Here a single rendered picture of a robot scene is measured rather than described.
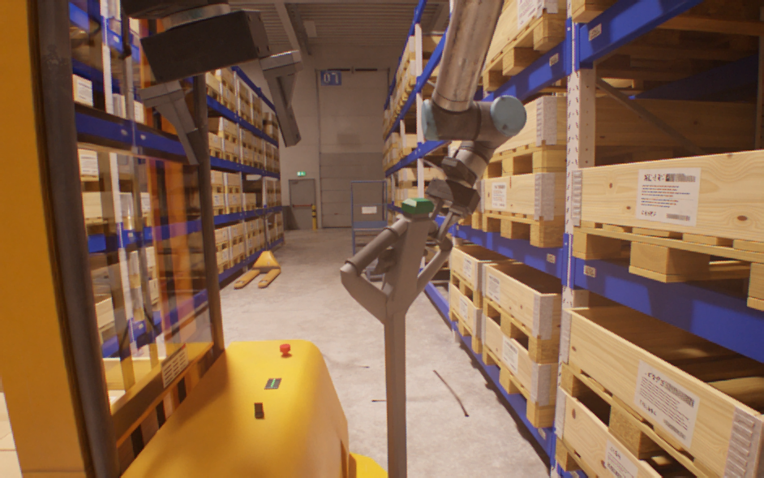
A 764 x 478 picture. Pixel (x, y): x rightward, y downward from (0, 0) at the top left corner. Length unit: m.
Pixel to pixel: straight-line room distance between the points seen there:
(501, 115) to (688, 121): 1.51
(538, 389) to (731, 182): 1.28
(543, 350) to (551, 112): 1.09
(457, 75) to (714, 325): 0.90
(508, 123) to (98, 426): 1.04
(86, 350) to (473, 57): 0.90
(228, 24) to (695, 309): 1.23
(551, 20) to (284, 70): 1.60
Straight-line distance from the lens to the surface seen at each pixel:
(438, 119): 0.85
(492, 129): 0.90
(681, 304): 1.32
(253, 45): 0.46
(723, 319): 1.23
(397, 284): 0.87
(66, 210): 0.83
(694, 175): 1.19
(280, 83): 0.47
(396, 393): 1.01
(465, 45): 0.76
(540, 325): 1.91
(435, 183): 0.99
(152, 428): 1.58
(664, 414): 1.34
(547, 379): 2.03
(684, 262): 1.30
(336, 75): 12.16
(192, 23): 0.49
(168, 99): 0.53
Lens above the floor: 1.44
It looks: 7 degrees down
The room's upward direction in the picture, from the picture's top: 1 degrees counter-clockwise
